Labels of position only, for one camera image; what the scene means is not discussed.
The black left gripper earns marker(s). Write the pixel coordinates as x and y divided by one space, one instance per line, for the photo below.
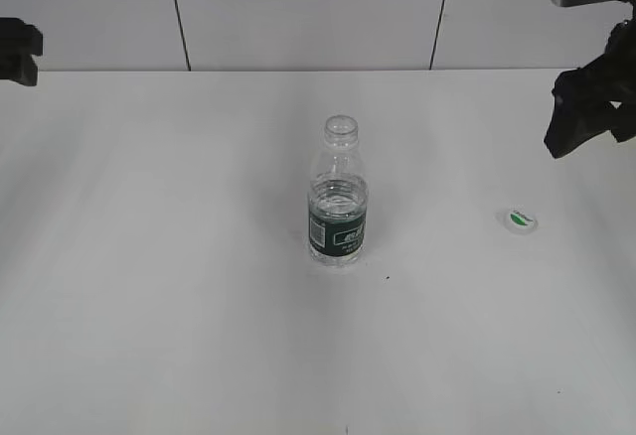
20 43

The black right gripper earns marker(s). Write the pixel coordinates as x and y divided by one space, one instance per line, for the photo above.
596 99

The white green bottle cap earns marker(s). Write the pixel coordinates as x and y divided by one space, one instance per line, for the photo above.
517 221

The clear cestbon water bottle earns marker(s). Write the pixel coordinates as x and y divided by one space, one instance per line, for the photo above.
338 195

